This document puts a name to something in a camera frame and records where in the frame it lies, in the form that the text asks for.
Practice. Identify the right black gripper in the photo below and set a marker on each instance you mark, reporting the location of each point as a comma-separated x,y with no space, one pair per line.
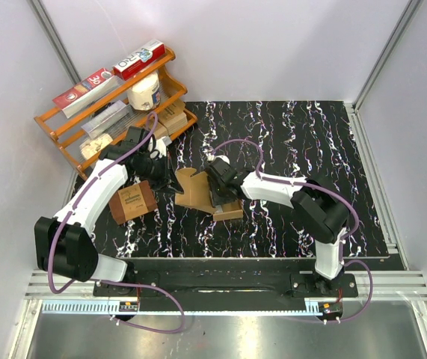
217,200

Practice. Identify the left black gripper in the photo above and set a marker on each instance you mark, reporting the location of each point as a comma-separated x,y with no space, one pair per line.
169,180

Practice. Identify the brown cardboard express box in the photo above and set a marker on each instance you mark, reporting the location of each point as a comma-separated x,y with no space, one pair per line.
197,196

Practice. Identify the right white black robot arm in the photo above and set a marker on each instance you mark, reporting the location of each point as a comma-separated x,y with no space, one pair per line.
323,212

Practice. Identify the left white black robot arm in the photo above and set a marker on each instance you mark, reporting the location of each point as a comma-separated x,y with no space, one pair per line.
63,242

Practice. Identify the brown printed carton box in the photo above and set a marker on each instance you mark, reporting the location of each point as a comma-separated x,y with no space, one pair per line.
132,202

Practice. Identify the kraft paper box left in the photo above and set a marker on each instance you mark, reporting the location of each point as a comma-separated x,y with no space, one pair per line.
160,131

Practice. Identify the kraft paper box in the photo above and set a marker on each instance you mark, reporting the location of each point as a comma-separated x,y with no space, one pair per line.
160,131
173,117

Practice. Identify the kraft paper box right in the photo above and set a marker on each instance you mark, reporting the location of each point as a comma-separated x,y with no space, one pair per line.
173,117

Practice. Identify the red silver toothpaste box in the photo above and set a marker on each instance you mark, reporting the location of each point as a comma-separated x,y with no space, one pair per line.
86,92

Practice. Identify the red white toothpaste box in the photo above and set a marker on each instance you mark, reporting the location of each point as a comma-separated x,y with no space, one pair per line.
139,59

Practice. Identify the black marble pattern mat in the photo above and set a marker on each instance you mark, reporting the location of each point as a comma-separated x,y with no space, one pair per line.
294,139

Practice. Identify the orange wooden shelf rack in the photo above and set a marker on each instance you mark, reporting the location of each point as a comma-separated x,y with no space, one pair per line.
68,134

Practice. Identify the silver foil packet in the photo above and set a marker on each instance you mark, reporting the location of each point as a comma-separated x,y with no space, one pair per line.
107,118

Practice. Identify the lower white tissue roll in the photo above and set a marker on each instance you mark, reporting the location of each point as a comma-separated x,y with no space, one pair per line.
91,147

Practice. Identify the white tissue roll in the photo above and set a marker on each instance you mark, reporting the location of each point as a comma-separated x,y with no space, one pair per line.
91,147
145,95

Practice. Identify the upper white tissue roll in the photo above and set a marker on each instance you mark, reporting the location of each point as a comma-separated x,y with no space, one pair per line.
145,95

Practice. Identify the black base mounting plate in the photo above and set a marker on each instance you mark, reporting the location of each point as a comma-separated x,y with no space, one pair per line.
240,284

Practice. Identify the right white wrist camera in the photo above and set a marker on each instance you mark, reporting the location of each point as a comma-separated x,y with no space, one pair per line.
211,158

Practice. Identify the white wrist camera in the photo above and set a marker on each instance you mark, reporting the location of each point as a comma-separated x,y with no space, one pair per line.
159,147
211,158

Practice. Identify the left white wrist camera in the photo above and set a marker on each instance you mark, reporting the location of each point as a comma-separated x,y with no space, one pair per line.
159,147

